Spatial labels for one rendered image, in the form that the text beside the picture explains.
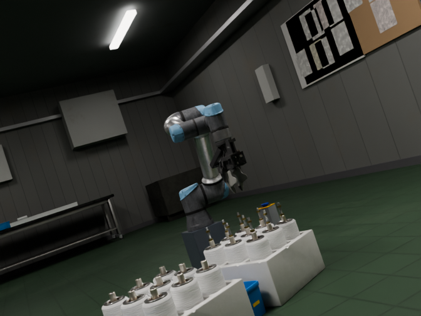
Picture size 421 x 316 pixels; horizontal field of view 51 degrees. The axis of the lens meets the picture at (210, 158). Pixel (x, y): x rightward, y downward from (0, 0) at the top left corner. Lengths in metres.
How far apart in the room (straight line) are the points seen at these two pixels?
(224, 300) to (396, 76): 3.46
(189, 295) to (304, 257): 0.65
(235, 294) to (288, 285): 0.32
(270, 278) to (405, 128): 3.17
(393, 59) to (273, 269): 3.20
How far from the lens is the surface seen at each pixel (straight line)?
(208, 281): 1.55
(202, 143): 2.28
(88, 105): 8.34
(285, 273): 1.83
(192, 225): 2.38
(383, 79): 4.73
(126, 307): 1.51
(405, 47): 4.52
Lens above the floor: 0.56
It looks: 2 degrees up
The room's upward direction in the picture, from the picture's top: 19 degrees counter-clockwise
